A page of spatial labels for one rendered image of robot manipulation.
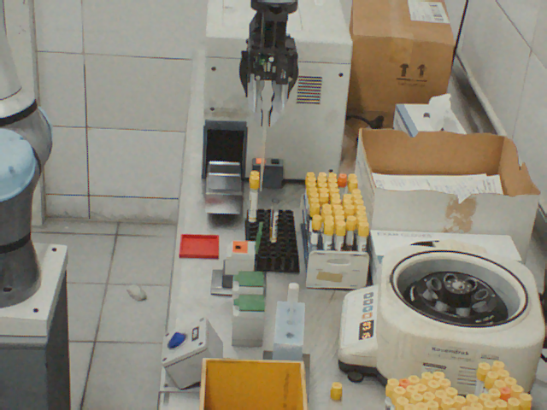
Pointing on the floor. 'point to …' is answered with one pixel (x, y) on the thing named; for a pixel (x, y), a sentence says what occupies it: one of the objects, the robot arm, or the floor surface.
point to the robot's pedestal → (38, 365)
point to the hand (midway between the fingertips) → (265, 116)
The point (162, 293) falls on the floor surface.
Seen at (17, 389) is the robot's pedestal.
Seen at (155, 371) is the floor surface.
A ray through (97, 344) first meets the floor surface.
